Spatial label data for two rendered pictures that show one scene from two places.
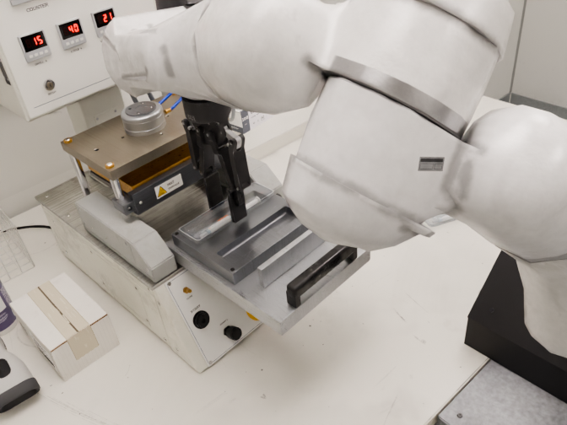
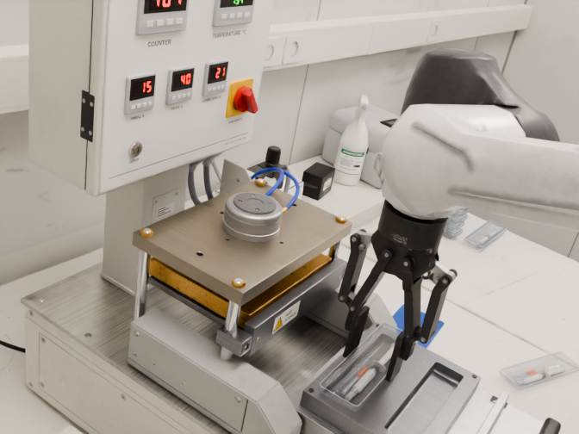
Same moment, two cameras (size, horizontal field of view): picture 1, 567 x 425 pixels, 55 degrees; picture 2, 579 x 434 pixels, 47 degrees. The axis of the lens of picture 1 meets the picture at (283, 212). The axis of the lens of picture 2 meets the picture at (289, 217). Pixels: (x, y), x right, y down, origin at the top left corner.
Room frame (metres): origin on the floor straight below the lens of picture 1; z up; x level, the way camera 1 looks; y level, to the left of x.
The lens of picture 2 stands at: (0.20, 0.47, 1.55)
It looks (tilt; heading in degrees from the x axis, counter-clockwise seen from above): 27 degrees down; 341
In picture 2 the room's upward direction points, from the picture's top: 11 degrees clockwise
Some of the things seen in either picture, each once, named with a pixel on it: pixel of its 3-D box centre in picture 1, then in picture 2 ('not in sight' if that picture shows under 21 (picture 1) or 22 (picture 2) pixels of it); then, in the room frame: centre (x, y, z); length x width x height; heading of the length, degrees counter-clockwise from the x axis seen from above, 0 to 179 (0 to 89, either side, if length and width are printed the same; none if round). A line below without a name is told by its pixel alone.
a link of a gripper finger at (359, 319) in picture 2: (213, 190); (356, 331); (0.83, 0.12, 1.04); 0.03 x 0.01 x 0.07; 132
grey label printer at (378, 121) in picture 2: not in sight; (375, 144); (1.90, -0.36, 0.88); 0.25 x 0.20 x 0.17; 32
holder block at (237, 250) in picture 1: (245, 228); (394, 390); (0.78, 0.07, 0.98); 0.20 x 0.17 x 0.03; 132
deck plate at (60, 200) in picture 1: (157, 197); (214, 321); (1.00, 0.27, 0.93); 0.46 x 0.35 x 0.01; 42
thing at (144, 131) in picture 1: (148, 129); (239, 229); (1.01, 0.25, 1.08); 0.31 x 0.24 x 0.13; 132
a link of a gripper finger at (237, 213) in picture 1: (236, 202); (398, 354); (0.78, 0.08, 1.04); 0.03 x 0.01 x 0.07; 132
